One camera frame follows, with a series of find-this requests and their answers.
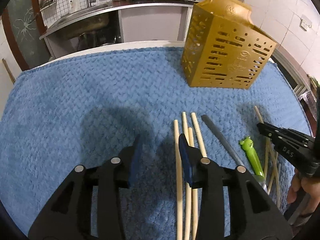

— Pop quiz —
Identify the wooden chopstick group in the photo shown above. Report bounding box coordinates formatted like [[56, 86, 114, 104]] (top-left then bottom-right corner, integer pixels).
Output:
[[254, 105, 282, 209]]

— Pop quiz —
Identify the gold perforated utensil holder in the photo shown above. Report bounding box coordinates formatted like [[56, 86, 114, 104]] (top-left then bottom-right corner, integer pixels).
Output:
[[181, 0, 277, 89]]

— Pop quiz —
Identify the stainless steel sink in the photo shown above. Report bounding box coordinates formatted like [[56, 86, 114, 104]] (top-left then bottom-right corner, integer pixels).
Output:
[[39, 3, 115, 40]]

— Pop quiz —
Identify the dark grey chopstick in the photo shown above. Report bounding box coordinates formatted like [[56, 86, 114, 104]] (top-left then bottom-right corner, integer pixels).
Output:
[[201, 115, 244, 166]]

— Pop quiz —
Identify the brown framed glass door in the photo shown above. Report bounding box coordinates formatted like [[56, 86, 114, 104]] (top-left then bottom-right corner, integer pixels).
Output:
[[2, 0, 50, 71]]

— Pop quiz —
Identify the blue textured towel mat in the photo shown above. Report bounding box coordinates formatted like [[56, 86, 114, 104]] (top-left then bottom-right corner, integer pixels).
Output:
[[1, 47, 310, 239]]

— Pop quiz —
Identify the white wall switch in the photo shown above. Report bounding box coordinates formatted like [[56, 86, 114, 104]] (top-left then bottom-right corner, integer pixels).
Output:
[[300, 15, 312, 31]]

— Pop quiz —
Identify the green frog handle fork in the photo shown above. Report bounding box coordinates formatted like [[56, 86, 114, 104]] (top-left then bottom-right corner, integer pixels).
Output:
[[239, 136, 267, 191]]

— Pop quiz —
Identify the person's right hand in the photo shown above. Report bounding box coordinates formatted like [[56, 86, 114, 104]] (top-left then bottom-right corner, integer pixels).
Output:
[[286, 168, 320, 217]]

